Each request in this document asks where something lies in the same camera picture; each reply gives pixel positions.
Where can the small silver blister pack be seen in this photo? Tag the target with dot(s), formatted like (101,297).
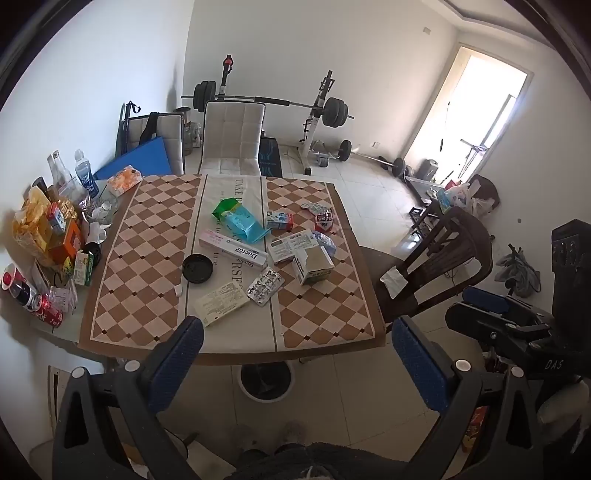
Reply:
(311,206)

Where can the red soda can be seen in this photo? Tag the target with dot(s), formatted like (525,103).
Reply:
(46,314)

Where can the orange tissue pack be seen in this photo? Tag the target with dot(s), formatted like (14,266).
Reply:
(123,179)

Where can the open white green box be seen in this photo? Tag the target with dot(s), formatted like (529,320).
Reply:
(311,270)

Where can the grey cloth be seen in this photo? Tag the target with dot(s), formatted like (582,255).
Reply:
(517,272)

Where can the clear plastic wrapped pack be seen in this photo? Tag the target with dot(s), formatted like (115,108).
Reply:
(324,242)

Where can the person's right hand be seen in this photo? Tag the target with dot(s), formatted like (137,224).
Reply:
(561,404)

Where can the clear glass bottle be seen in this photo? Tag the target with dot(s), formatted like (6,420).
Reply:
(59,170)

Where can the blue exercise mat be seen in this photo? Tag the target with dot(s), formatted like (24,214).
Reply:
(138,157)

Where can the yellow plastic bag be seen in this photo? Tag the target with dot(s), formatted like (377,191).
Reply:
(30,226)

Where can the black round cap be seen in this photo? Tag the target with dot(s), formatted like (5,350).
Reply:
(93,249)

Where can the black barbell on rack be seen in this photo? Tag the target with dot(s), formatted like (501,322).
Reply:
(258,99)

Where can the gold patterned bottle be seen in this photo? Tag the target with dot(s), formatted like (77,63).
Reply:
(68,207)

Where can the yellow green small packet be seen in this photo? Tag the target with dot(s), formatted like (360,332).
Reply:
(67,268)

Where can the crumpled clear plastic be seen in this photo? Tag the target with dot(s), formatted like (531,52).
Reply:
(63,300)

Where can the black plastic cup lid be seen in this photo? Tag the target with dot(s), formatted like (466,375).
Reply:
(197,267)

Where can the long white toothpaste box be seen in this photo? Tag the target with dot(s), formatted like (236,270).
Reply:
(231,249)

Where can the white tissue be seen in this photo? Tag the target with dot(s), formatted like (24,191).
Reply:
(393,282)

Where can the white round bin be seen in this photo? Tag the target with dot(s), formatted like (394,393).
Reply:
(267,381)

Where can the red snack bag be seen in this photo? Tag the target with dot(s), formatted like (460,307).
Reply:
(475,429)

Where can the clear water jug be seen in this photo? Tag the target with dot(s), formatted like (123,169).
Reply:
(191,134)

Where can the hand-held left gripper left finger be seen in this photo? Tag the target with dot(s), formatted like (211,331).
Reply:
(180,364)

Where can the cream medicine box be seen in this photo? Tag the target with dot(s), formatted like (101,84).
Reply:
(219,303)

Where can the white blue drink carton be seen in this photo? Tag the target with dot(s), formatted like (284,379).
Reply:
(56,217)

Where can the clear bottle with blue label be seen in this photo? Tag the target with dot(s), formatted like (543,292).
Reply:
(85,173)

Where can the grey canister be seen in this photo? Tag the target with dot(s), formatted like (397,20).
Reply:
(428,170)

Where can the brown checkered tablecloth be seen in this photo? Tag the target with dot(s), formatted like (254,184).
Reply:
(138,258)

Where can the white plastic bag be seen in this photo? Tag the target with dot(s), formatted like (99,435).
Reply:
(457,194)

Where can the orange box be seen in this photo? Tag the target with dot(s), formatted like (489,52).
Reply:
(69,242)

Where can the white grey medicine box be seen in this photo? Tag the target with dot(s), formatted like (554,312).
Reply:
(286,247)

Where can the clear plastic wrappers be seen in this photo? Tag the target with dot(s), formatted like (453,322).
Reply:
(101,207)

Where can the white folded chair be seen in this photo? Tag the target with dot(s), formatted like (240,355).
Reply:
(171,134)

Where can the small blue white milk carton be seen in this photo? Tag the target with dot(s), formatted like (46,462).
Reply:
(280,220)

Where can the dark soda bottle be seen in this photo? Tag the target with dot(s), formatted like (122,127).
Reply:
(21,290)

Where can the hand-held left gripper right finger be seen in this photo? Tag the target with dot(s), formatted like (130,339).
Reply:
(420,369)

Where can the small red packet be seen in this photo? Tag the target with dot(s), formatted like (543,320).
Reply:
(324,221)

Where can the black bag with blue print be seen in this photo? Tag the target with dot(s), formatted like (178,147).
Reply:
(270,157)

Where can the black barbell on floor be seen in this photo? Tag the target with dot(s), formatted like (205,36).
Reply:
(369,157)

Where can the white padded chair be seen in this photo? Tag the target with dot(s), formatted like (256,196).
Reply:
(231,138)

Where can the white weight rack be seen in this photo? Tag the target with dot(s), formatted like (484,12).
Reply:
(316,124)

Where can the dark wooden chair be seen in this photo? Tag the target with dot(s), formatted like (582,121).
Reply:
(461,240)

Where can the green and blue bag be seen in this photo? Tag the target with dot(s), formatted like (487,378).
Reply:
(242,226)

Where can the bright balcony door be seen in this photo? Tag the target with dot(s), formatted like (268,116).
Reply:
(471,101)

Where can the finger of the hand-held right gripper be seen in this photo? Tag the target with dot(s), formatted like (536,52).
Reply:
(480,325)
(487,300)

